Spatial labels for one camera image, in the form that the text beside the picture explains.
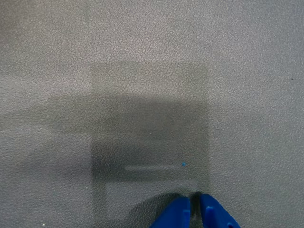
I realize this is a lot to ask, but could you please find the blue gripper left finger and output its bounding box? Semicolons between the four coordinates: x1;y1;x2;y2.
149;197;191;228

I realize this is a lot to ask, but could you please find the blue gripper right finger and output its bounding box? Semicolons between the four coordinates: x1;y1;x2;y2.
199;193;242;228

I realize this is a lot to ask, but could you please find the grey mat with lettering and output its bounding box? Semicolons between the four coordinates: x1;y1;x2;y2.
0;0;304;228

